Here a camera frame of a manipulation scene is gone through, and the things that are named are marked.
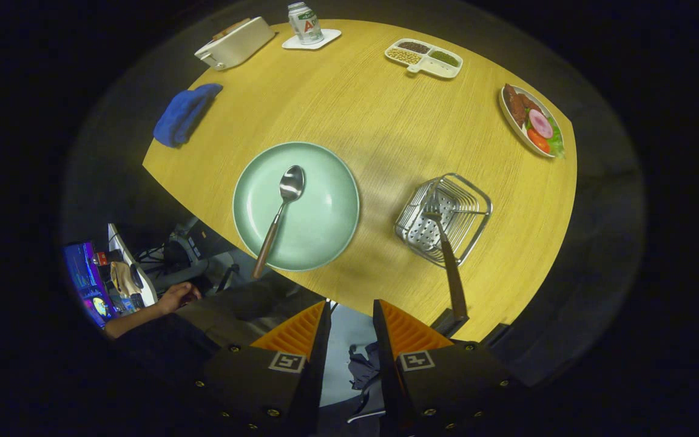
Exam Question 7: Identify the metal wire basket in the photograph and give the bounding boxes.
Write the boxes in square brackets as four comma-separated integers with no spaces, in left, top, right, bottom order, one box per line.
[393,172,494,268]

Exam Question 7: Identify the person's brown trousers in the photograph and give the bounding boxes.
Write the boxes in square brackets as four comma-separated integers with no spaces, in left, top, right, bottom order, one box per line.
[175,274,327,351]

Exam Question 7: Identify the white plate with food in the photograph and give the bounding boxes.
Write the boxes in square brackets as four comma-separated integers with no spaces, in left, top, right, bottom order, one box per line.
[498,83,566,160]

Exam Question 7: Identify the white divided snack tray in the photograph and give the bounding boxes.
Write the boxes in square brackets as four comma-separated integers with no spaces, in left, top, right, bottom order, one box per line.
[384,38,464,80]

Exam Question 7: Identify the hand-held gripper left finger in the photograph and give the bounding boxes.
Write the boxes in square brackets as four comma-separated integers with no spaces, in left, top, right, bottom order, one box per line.
[194,299,333,437]

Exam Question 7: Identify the spoon with wooden handle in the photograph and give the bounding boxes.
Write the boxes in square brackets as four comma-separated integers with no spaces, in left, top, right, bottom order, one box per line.
[252,164,306,280]

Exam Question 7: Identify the white toaster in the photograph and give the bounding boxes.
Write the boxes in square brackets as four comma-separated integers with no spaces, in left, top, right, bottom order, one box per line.
[194,16,277,72]

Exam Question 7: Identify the pale green plate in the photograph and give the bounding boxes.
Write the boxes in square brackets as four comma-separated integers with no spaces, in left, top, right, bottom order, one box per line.
[232,141,361,273]

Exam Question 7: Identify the fork with wooden handle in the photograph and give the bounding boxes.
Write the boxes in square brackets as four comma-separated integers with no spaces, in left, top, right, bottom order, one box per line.
[423,194,469,322]

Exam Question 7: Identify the blue folded cloth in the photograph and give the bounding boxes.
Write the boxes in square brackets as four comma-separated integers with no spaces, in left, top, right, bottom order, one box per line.
[153,83,225,149]

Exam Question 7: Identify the white coaster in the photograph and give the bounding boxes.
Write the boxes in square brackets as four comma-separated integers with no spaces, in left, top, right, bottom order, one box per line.
[281,28,343,51]

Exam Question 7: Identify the white side desk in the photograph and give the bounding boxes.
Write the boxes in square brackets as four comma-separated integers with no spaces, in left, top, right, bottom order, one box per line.
[107,223,158,308]

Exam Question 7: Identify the computer monitor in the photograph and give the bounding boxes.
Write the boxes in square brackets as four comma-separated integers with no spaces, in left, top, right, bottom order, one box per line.
[62,241,114,329]

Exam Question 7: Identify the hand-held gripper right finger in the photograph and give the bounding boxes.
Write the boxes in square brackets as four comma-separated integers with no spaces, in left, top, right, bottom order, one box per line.
[372,299,516,437]

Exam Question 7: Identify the small white drink bottle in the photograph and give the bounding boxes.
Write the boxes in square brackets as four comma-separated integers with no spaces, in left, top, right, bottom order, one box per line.
[287,1,325,46]

